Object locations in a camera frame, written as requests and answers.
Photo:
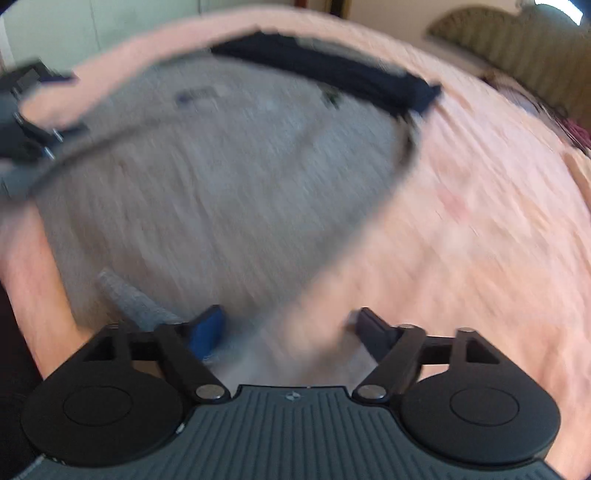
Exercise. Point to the olive padded headboard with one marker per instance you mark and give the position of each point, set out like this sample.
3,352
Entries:
521,50

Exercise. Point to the window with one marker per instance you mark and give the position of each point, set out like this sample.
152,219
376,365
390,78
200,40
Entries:
561,8

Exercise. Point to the wooden door frame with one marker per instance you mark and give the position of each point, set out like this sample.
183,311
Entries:
337,7

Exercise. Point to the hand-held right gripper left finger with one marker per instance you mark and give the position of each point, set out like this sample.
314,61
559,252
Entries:
211,328

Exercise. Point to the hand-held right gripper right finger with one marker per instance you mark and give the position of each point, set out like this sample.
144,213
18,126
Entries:
369,333

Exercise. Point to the pink blanket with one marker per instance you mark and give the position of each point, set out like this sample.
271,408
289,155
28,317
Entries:
471,240

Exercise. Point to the glossy white wardrobe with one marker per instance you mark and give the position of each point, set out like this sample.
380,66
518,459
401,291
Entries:
92,32

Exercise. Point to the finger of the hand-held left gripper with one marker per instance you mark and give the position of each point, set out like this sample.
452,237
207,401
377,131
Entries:
44,141

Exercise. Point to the grey sweater with navy trim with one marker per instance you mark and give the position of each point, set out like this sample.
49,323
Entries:
221,184

